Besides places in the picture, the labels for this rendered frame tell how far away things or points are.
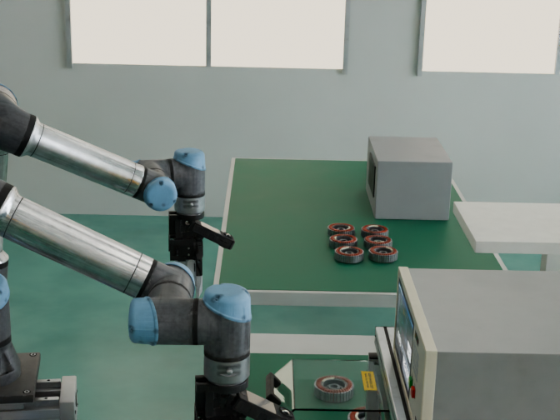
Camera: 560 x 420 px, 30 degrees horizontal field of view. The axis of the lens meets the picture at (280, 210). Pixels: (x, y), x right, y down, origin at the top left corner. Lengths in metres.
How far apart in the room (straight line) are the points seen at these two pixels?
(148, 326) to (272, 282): 2.13
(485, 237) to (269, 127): 3.93
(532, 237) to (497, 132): 3.95
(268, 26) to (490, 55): 1.41
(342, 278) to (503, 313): 1.74
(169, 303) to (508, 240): 1.44
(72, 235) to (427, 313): 0.74
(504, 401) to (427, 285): 0.36
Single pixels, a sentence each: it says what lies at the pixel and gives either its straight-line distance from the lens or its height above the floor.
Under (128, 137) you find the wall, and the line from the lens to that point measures 6.81.
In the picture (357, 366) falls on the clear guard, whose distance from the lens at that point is 2.44.
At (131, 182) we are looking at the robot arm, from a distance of 2.34.
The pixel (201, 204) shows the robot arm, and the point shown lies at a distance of 2.53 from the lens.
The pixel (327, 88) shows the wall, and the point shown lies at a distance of 6.69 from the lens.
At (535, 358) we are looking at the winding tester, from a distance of 1.98.
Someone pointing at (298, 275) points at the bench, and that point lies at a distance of 3.84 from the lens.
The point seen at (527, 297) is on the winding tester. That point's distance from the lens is 2.23.
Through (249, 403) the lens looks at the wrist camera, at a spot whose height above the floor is 1.32.
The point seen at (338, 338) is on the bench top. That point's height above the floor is 0.75.
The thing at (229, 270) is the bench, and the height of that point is 0.75.
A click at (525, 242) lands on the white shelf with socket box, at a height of 1.20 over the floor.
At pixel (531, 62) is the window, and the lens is 6.85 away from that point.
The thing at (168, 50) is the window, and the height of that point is 1.09.
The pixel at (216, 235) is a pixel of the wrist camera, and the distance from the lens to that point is 2.56.
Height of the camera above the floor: 2.13
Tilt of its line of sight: 18 degrees down
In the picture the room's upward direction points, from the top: 1 degrees clockwise
